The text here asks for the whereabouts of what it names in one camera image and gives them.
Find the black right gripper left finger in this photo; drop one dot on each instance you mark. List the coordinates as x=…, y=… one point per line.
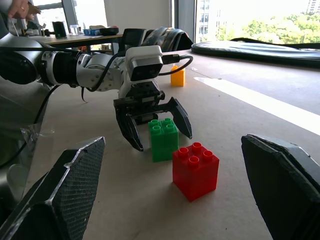
x=62, y=190

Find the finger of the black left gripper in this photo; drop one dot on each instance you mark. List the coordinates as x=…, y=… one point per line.
x=131, y=132
x=181, y=116

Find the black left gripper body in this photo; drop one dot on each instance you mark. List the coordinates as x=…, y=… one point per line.
x=143, y=95

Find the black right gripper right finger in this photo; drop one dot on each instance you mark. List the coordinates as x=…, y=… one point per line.
x=282, y=185

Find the bystander bare hand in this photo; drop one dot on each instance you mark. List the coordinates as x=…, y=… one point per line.
x=18, y=7

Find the green toy brick cube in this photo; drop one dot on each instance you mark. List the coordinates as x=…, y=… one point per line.
x=163, y=142

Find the yellow toy brick cube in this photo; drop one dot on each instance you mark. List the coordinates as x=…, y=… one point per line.
x=178, y=78

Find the black box monitor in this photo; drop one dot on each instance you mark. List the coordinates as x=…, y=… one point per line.
x=133, y=37

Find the red toy brick cube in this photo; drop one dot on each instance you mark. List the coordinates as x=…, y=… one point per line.
x=196, y=175

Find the camouflage fabric bag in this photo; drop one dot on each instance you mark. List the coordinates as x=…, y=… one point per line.
x=165, y=37

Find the clear plastic tape scrap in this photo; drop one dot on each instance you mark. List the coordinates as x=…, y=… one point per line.
x=37, y=132

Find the black oval pouch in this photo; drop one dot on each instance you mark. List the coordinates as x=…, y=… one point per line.
x=109, y=30

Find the blue tray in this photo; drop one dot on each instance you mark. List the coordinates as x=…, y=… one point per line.
x=91, y=31

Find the wooden background desk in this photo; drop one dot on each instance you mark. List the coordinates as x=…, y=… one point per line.
x=75, y=38

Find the silver robot body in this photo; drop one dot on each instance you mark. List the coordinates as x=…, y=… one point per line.
x=11, y=110

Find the black round flat disc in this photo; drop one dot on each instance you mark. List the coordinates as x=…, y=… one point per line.
x=255, y=51

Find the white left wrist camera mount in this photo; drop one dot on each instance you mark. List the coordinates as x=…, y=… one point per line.
x=143, y=53

